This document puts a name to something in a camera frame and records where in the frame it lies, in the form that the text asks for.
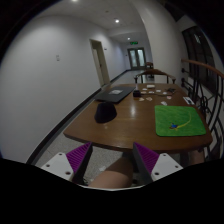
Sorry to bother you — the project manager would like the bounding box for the white card near pad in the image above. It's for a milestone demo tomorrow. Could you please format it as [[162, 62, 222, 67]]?
[[183, 97, 195, 105]]

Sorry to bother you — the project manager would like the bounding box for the white side door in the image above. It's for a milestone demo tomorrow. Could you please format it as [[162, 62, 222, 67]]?
[[90, 40, 110, 86]]

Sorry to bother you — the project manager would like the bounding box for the double glass door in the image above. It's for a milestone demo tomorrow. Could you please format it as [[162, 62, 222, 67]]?
[[128, 48, 146, 70]]

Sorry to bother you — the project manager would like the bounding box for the wooden table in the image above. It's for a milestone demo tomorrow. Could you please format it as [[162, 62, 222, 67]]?
[[64, 84, 213, 154]]

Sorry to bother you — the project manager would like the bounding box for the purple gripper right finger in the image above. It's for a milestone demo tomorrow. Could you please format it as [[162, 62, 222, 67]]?
[[132, 142, 184, 186]]

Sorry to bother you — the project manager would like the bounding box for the dark phone on table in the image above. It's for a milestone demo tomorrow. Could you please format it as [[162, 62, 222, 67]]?
[[167, 88, 176, 93]]

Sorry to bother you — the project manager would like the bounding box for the wooden chair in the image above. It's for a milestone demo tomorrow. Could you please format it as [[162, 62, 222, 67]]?
[[134, 69, 176, 84]]

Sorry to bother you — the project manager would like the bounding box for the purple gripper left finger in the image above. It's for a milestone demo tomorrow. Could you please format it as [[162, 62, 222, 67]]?
[[40, 141, 94, 185]]

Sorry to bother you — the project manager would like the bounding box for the black computer mouse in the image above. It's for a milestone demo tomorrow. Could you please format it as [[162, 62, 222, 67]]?
[[94, 102, 117, 123]]

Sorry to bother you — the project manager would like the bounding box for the green mouse pad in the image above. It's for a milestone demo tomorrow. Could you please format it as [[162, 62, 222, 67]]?
[[154, 105, 206, 137]]

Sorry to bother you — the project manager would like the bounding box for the small black box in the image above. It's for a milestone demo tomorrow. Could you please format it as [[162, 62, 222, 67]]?
[[133, 90, 141, 97]]

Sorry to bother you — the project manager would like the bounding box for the black laptop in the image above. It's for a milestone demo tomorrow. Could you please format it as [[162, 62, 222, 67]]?
[[95, 86, 134, 103]]

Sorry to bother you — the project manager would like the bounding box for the stair railing with wooden handrail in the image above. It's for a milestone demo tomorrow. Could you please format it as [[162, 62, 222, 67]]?
[[181, 59, 224, 161]]

